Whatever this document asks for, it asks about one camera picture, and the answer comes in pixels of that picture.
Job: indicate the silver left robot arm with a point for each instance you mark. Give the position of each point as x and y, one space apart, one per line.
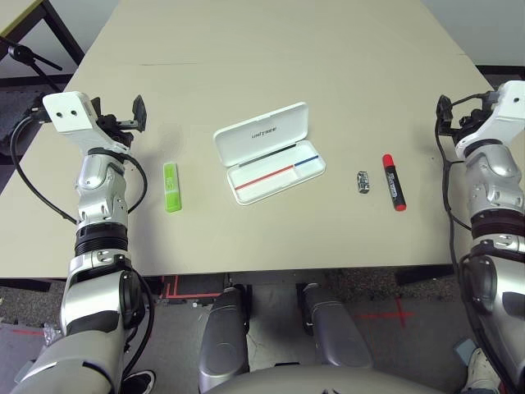
98 197

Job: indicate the white sneaker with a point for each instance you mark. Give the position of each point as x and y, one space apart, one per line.
480 369

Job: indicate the grey floor pedal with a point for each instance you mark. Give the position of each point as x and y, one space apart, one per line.
465 351

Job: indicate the red floor tape lines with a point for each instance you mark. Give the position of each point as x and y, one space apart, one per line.
174 287

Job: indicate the red and black marker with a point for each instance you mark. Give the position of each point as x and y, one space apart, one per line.
393 182

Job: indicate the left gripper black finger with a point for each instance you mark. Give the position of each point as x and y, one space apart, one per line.
140 113

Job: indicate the tan table with black frame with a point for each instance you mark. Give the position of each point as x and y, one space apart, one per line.
61 33

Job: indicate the grey robot left leg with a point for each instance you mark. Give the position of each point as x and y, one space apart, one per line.
223 336

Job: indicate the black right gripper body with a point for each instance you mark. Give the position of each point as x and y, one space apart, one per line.
469 123

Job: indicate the grey robot leg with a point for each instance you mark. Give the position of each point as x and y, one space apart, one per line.
336 332
223 336

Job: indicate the black tripod stand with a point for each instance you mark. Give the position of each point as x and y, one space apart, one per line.
18 52

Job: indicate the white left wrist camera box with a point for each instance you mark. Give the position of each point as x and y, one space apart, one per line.
69 115

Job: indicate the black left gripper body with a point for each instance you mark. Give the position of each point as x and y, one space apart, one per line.
117 127

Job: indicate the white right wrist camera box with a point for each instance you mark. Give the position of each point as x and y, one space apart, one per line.
506 106

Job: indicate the grey robot torso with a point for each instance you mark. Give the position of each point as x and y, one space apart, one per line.
328 381

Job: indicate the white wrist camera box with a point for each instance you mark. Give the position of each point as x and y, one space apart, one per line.
506 106
69 115

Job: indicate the black sneaker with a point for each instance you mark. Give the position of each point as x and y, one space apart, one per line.
139 383

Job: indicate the black table foot bar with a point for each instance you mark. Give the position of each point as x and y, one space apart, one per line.
422 276
24 284

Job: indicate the crumpled clear plastic bag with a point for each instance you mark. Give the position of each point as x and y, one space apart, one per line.
51 333

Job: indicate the white plastic pencil case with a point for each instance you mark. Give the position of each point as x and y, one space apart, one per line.
266 152

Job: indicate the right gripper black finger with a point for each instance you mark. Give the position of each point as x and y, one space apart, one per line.
444 113

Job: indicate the black table crossbeam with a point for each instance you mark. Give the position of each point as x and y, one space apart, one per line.
275 278

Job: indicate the grey robot right leg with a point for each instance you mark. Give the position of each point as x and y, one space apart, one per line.
336 332

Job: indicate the grey floor bracket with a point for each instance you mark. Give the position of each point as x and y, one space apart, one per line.
193 303

